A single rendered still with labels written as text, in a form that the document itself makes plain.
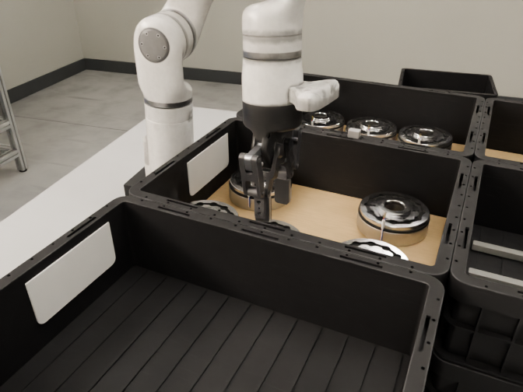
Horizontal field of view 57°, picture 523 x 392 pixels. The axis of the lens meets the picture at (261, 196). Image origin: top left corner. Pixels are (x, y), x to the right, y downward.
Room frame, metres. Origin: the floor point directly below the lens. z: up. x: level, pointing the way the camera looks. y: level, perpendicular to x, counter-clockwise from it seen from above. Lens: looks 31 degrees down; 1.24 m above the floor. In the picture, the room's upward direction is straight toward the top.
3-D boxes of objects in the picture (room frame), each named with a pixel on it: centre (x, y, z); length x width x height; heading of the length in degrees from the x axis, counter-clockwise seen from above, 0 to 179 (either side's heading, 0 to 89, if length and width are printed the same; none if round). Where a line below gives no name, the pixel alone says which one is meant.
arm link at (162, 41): (0.89, 0.17, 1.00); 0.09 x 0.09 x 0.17; 73
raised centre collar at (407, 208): (0.61, -0.20, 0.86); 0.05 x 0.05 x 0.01
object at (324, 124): (0.98, -0.13, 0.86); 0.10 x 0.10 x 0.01
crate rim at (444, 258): (0.59, -0.07, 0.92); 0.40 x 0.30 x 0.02; 65
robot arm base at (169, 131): (0.90, 0.18, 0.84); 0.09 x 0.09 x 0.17; 67
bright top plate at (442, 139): (0.88, -0.32, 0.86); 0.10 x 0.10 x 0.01
